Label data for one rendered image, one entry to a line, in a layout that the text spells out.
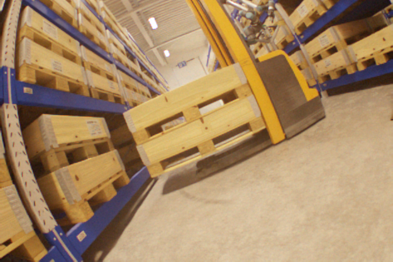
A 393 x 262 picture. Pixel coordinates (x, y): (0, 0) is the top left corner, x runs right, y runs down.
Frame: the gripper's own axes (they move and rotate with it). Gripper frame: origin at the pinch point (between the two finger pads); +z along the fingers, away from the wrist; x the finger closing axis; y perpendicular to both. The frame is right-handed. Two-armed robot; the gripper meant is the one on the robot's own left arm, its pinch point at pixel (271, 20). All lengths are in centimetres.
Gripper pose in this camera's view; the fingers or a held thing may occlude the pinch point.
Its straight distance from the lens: 265.0
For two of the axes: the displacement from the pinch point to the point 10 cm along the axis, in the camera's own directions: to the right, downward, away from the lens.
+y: 6.4, 2.1, -7.4
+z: -1.3, 9.8, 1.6
